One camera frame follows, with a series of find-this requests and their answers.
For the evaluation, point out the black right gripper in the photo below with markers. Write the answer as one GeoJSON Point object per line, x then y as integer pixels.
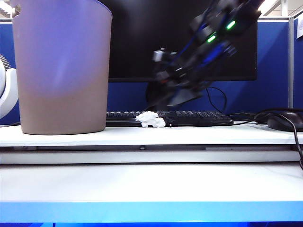
{"type": "Point", "coordinates": [189, 71]}

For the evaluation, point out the small white paper ball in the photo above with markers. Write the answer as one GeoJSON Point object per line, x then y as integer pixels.
{"type": "Point", "coordinates": [149, 118]}

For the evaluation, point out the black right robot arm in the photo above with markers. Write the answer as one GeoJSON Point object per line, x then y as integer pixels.
{"type": "Point", "coordinates": [236, 14]}

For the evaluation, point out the black monitor stand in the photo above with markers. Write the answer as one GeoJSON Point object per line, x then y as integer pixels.
{"type": "Point", "coordinates": [150, 94]}

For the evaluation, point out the black Logitech keyboard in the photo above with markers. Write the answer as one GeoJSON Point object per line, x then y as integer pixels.
{"type": "Point", "coordinates": [201, 119]}

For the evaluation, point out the white flat board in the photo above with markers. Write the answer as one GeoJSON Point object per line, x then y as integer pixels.
{"type": "Point", "coordinates": [142, 136]}

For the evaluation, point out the black ASUS computer monitor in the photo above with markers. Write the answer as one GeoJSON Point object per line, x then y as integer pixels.
{"type": "Point", "coordinates": [132, 35]}

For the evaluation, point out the black grey Logitech mouse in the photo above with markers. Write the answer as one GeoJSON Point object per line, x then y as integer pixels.
{"type": "Point", "coordinates": [284, 123]}

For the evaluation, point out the ceiling light panel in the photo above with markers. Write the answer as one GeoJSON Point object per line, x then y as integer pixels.
{"type": "Point", "coordinates": [6, 10]}
{"type": "Point", "coordinates": [272, 6]}

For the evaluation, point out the white paper sheet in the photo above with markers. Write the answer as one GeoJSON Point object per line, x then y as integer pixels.
{"type": "Point", "coordinates": [300, 28]}

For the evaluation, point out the white desk fan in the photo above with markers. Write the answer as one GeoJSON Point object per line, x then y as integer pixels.
{"type": "Point", "coordinates": [10, 89]}

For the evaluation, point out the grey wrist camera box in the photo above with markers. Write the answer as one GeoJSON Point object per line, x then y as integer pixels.
{"type": "Point", "coordinates": [158, 55]}

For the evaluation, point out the grey partition post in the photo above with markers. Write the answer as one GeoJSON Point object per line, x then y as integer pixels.
{"type": "Point", "coordinates": [291, 71]}

